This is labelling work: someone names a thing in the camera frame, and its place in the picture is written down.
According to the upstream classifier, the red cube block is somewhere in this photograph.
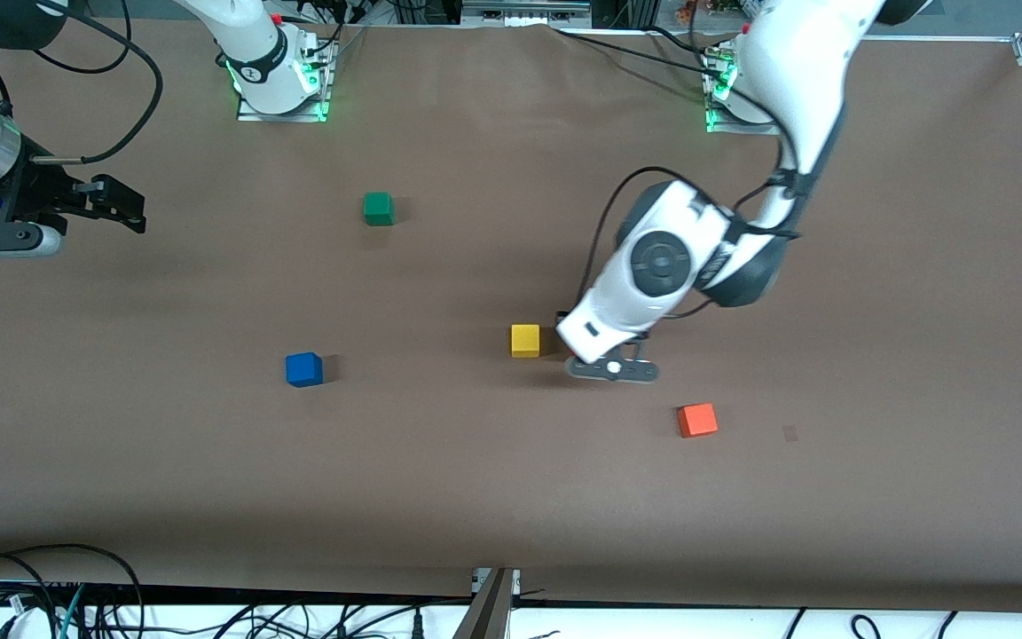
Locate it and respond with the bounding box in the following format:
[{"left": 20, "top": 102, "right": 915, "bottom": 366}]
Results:
[{"left": 678, "top": 403, "right": 719, "bottom": 439}]

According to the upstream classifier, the blue cube block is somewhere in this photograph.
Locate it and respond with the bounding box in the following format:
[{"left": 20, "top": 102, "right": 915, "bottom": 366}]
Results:
[{"left": 286, "top": 352, "right": 325, "bottom": 389}]

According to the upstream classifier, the brown paper table cover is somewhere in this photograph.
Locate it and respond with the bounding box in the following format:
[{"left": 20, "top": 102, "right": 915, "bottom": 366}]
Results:
[{"left": 0, "top": 16, "right": 1022, "bottom": 613}]

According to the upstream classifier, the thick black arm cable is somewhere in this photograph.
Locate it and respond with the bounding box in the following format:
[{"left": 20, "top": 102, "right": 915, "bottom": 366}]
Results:
[{"left": 30, "top": 7, "right": 164, "bottom": 166}]

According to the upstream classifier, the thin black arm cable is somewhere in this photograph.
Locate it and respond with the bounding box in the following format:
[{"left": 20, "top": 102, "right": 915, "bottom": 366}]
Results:
[{"left": 32, "top": 0, "right": 134, "bottom": 76}]

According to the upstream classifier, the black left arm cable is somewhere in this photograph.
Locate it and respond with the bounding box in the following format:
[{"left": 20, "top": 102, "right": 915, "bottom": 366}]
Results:
[{"left": 575, "top": 165, "right": 803, "bottom": 307}]

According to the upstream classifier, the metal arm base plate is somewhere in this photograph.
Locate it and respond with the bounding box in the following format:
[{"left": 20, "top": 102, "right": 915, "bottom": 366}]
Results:
[
  {"left": 234, "top": 31, "right": 334, "bottom": 123},
  {"left": 702, "top": 40, "right": 782, "bottom": 136}
]

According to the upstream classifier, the black cable across table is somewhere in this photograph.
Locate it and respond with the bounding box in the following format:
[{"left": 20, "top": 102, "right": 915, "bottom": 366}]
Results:
[{"left": 555, "top": 27, "right": 743, "bottom": 85}]

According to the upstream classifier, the aluminium profile bracket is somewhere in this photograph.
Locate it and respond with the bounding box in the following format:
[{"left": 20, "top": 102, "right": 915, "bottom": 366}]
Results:
[{"left": 453, "top": 566, "right": 523, "bottom": 639}]

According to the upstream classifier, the black looped floor cable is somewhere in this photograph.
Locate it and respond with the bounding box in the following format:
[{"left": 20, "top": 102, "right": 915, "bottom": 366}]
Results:
[{"left": 0, "top": 543, "right": 146, "bottom": 639}]

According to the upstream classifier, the teal cable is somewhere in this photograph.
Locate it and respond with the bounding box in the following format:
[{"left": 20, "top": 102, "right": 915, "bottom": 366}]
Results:
[{"left": 57, "top": 584, "right": 88, "bottom": 639}]

